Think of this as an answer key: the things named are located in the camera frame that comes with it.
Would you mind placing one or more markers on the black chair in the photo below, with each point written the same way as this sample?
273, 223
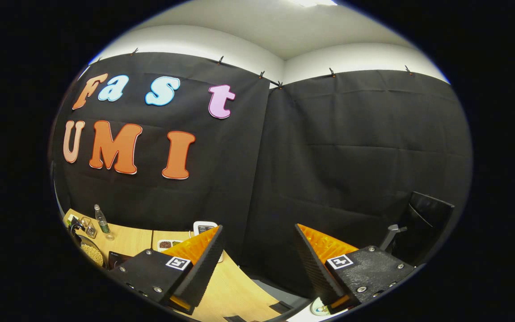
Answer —
423, 223

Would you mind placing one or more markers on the pile of soybeans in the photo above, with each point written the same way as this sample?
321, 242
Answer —
93, 256

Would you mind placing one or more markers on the black induction cooktop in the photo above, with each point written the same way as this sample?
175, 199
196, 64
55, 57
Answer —
119, 258

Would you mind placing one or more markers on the pile of red beans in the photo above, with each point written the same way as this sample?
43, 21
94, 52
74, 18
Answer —
165, 244

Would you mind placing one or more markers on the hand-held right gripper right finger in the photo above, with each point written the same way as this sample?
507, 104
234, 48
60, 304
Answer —
313, 268

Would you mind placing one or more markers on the clear plastic water bottle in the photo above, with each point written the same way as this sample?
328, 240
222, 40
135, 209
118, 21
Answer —
103, 226

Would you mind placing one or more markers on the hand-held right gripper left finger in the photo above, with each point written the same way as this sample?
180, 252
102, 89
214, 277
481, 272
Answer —
206, 268

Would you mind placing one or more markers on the white round object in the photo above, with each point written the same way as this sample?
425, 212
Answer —
319, 308

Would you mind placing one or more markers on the white divided tray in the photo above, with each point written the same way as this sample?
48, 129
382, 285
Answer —
177, 243

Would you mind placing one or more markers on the ceiling light panel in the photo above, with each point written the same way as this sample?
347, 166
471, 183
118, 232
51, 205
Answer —
313, 2

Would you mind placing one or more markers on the white toaster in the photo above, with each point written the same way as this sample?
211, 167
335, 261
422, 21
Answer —
205, 222

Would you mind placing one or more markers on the sandwich with lettuce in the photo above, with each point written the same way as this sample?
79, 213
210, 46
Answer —
72, 218

